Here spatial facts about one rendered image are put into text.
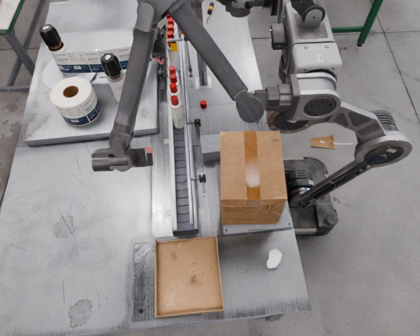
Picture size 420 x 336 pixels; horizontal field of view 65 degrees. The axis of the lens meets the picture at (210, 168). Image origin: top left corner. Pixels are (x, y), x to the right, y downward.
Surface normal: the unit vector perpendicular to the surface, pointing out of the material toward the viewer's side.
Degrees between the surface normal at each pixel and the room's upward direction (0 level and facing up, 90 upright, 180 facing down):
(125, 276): 0
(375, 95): 0
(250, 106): 51
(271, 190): 0
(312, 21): 90
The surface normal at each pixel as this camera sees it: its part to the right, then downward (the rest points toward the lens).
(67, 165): -0.04, -0.49
